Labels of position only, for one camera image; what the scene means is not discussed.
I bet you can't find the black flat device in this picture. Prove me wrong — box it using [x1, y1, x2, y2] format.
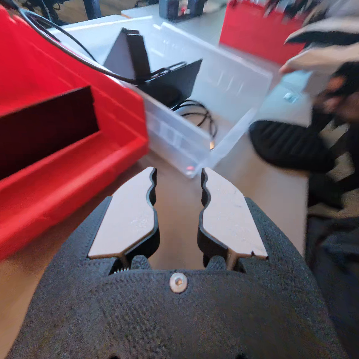
[140, 59, 203, 108]

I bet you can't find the clear plastic box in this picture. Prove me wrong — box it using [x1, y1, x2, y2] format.
[48, 15, 274, 178]

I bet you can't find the red plastic bin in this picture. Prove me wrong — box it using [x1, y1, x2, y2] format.
[219, 0, 306, 66]
[0, 6, 149, 261]

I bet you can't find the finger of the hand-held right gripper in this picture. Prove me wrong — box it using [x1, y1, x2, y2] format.
[285, 15, 359, 45]
[280, 42, 359, 74]

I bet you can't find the black cable orange plug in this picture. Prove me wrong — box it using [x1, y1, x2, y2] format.
[171, 100, 219, 150]

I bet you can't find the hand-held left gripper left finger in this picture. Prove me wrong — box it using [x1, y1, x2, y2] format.
[88, 167, 161, 259]

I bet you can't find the person's right hand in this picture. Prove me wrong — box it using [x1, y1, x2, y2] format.
[317, 74, 359, 121]

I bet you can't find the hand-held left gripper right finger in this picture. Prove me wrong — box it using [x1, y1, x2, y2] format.
[197, 167, 269, 260]

